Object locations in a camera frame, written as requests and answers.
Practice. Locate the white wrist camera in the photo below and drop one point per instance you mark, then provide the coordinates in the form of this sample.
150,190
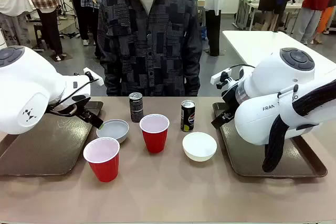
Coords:
99,81
218,77

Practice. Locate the black patterned drink can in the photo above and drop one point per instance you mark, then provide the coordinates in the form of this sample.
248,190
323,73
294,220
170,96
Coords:
136,111

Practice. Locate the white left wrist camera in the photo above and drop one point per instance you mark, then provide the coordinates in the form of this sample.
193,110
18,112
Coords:
99,81

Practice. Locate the bystander in orange trousers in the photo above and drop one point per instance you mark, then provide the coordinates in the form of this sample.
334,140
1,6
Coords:
325,19

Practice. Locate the black Pepsi can yellow accent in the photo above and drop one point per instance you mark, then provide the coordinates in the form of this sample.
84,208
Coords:
187,119

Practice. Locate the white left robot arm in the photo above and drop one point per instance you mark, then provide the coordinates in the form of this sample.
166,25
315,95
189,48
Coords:
26,90

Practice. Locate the grey-white bowl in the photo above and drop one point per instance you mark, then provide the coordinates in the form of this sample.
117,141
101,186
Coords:
115,129

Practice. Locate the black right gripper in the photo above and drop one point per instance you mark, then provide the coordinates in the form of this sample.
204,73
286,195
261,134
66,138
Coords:
231,100

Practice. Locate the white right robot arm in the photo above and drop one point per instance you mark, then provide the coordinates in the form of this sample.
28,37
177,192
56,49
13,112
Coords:
262,119

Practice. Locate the person in dark patchwork shirt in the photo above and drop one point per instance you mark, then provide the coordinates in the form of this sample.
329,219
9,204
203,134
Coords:
147,51

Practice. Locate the brown plastic tray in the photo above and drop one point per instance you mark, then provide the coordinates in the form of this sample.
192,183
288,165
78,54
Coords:
249,161
52,150

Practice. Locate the white bowl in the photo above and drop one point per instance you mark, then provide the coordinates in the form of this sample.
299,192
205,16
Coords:
199,145

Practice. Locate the black stool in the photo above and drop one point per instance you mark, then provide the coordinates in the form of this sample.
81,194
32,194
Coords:
39,28

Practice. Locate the person's right forearm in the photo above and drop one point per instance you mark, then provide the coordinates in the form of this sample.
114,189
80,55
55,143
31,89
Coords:
111,79

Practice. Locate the red plastic cup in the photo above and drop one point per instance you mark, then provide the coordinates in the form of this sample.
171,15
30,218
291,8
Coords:
103,169
155,140

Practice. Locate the background white work table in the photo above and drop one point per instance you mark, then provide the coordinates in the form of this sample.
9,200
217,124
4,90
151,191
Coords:
252,5

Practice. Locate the person's left forearm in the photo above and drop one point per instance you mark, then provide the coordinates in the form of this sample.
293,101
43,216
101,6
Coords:
193,77

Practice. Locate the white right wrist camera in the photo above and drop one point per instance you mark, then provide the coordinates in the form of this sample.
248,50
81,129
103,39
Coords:
218,77

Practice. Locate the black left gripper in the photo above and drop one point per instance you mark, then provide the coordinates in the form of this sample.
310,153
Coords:
81,110

